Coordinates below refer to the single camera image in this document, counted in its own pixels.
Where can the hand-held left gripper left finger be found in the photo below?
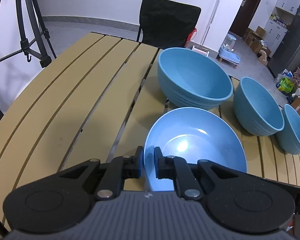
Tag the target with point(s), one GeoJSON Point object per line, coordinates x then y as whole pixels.
{"type": "Point", "coordinates": [139, 162]}

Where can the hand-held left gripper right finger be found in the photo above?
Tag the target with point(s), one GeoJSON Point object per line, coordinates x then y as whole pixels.
{"type": "Point", "coordinates": [157, 162]}

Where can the shallow blue plate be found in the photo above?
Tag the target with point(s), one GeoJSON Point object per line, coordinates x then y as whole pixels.
{"type": "Point", "coordinates": [190, 130]}

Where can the white flat mop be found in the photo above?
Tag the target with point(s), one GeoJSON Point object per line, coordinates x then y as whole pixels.
{"type": "Point", "coordinates": [200, 50]}

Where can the blue pet water dispenser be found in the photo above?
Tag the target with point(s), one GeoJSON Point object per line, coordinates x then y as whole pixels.
{"type": "Point", "coordinates": [227, 52]}

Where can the red bucket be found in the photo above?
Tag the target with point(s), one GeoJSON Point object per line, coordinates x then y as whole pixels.
{"type": "Point", "coordinates": [193, 36]}

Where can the black chair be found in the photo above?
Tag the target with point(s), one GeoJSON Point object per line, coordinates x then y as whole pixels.
{"type": "Point", "coordinates": [165, 22]}

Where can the tan pet toy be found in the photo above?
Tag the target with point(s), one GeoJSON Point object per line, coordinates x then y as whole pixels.
{"type": "Point", "coordinates": [263, 57]}

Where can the green printed bag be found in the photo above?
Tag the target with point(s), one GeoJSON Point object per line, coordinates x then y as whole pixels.
{"type": "Point", "coordinates": [285, 85]}

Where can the open cardboard box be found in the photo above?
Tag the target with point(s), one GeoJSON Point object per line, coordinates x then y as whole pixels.
{"type": "Point", "coordinates": [257, 46]}
{"type": "Point", "coordinates": [248, 38]}

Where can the black tripod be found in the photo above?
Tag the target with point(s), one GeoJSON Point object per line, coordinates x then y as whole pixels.
{"type": "Point", "coordinates": [24, 44]}

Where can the white base cabinet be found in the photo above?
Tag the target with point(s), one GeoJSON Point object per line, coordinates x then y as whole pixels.
{"type": "Point", "coordinates": [275, 33]}

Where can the grey fridge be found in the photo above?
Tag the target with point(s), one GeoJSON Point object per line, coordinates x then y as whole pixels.
{"type": "Point", "coordinates": [290, 42]}

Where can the dark brown door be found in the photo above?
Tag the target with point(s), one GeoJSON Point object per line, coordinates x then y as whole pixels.
{"type": "Point", "coordinates": [242, 5]}

